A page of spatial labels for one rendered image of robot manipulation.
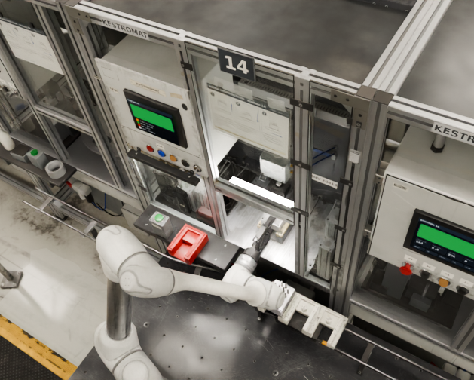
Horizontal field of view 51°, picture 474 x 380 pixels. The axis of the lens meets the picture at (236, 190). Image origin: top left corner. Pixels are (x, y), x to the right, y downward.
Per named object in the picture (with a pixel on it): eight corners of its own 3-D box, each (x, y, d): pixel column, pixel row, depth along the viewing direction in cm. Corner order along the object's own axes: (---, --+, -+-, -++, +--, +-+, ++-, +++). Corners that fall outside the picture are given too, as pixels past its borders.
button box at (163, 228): (154, 233, 244) (148, 219, 235) (163, 221, 248) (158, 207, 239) (166, 240, 241) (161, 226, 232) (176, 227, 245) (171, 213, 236)
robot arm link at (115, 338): (111, 384, 214) (87, 346, 226) (144, 364, 224) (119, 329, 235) (115, 265, 166) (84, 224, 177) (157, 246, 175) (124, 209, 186)
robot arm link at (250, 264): (250, 269, 214) (257, 258, 217) (232, 260, 218) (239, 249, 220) (252, 277, 222) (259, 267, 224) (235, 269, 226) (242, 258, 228)
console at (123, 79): (123, 148, 217) (89, 62, 181) (162, 107, 231) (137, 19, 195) (203, 183, 201) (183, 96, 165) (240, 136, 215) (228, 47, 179)
